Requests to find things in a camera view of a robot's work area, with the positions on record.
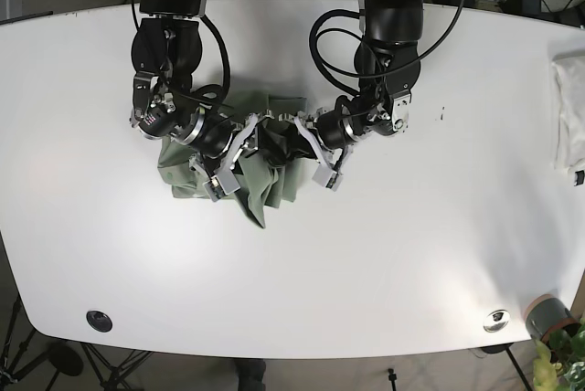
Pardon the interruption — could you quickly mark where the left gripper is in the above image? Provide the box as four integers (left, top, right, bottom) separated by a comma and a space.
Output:
283, 90, 411, 191

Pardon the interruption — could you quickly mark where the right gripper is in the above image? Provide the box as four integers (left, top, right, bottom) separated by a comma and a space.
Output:
133, 94, 284, 202

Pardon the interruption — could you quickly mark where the sage green T-shirt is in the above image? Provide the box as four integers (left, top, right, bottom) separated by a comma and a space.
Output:
157, 90, 307, 228

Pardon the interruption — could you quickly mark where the white printed T-shirt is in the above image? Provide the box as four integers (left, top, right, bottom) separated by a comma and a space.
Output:
550, 49, 584, 187

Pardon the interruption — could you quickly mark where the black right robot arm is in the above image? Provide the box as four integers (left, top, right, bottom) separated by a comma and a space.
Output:
130, 0, 274, 201

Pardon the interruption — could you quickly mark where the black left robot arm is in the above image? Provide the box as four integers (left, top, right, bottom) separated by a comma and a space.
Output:
291, 0, 437, 190

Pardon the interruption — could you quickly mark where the black table grommet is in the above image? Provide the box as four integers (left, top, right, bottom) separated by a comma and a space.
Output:
86, 310, 113, 333

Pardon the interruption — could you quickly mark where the silver table grommet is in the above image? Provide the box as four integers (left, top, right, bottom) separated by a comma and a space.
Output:
483, 310, 510, 333

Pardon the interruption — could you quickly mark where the grey plant pot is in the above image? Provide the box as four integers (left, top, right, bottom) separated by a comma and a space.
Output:
524, 294, 580, 343

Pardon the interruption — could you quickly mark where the green potted plant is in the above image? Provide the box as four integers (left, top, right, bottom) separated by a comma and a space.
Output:
533, 323, 584, 391

